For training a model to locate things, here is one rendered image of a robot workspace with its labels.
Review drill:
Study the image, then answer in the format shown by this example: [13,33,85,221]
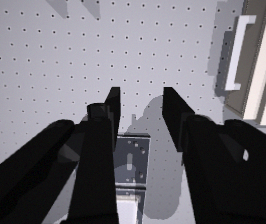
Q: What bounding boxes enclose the white multi-well plate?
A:
[116,195,138,224]

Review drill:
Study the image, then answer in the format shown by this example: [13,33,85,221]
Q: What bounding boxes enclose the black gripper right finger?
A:
[162,87,266,224]

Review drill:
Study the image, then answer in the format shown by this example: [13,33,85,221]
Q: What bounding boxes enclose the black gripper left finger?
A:
[0,87,121,224]

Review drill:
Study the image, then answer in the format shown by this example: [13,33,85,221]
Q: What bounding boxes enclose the grey base plate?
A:
[0,0,266,224]

